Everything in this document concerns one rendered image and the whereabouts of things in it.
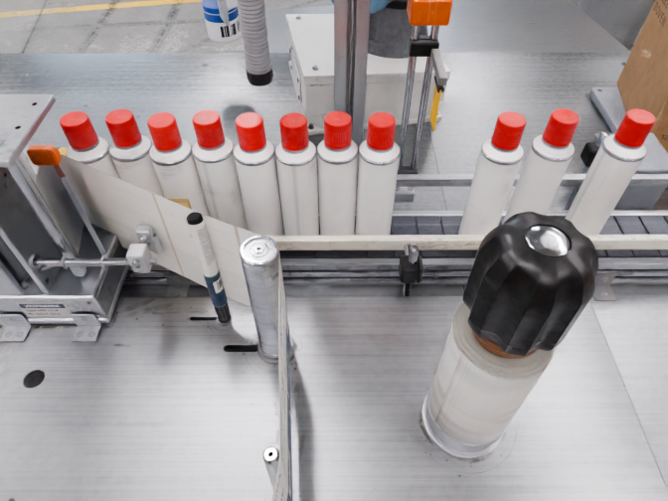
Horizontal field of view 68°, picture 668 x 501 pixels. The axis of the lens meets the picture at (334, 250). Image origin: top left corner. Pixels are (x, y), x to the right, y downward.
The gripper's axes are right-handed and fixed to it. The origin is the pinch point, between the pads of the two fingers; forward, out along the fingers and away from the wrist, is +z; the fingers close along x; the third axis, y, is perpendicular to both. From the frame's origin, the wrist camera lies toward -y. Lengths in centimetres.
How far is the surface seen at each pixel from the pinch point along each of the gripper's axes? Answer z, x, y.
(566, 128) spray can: -10, -67, 33
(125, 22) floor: 97, 234, -44
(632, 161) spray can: -6, -71, 41
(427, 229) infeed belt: 10, -61, 21
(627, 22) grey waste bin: 75, 103, 218
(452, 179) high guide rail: 2, -60, 24
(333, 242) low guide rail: 6, -62, 6
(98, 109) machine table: 14.6, -4.8, -28.8
